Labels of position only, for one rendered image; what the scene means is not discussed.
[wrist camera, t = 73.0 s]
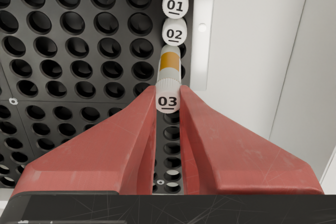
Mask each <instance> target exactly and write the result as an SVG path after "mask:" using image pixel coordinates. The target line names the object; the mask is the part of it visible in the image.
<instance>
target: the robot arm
mask: <svg viewBox="0 0 336 224"><path fill-rule="evenodd" d="M156 129H157V108H156V86H155V85H150V86H148V87H147V88H146V89H145V90H144V91H143V92H142V93H141V94H140V95H139V96H138V97H137V98H136V99H134V100H133V101H132V102H131V103H130V104H129V105H128V106H127V107H126V108H124V109H122V110H121V111H119V112H117V113H115V114H114V115H112V116H110V117H109V118H107V119H105V120H103V121H102V122H100V123H98V124H96V125H95V126H93V127H91V128H89V129H88V130H86V131H84V132H82V133H81V134H79V135H77V136H75V137H74V138H72V139H70V140H69V141H67V142H65V143H63V144H62V145H60V146H58V147H56V148H55V149H53V150H51V151H49V152H48V153H46V154H44V155H42V156H41V157H39V158H37V159H35V160H34V161H32V162H30V163H29V164H27V165H26V167H25V169H24V170H23V172H22V174H21V176H20V178H19V180H18V182H17V184H16V186H15V188H14V190H13V192H12V194H11V196H10V198H9V200H8V202H7V205H6V206H5V208H4V210H3V212H2V214H1V216H0V224H336V194H325V193H324V191H323V189H322V187H321V185H320V183H319V181H318V179H317V177H316V175H315V173H314V171H313V169H312V167H311V166H310V165H309V164H308V163H307V162H305V161H303V160H302V159H300V158H298V157H296V156H295V155H293V154H291V153H289V152H288V151H286V150H284V149H282V148H281V147H279V146H277V145H275V144H274V143H272V142H270V141H268V140H267V139H265V138H263V137H261V136H260V135H258V134H256V133H254V132H253V131H251V130H249V129H247V128H246V127H244V126H242V125H240V124H239V123H237V122H235V121H233V120H232V119H230V118H228V117H226V116H225V115H223V114H221V113H219V112H218V111H216V110H214V109H213V108H211V107H210V106H208V105H207V104H206V103H205V102H204V101H203V100H202V99H201V98H200V97H199V96H198V95H197V94H196V93H195V92H193V91H192V90H191V89H190V88H189V87H188V86H187V85H181V86H180V109H179V130H180V155H181V167H182V179H183V191H184V194H175V195H152V191H153V179H154V167H155V154H156Z"/></svg>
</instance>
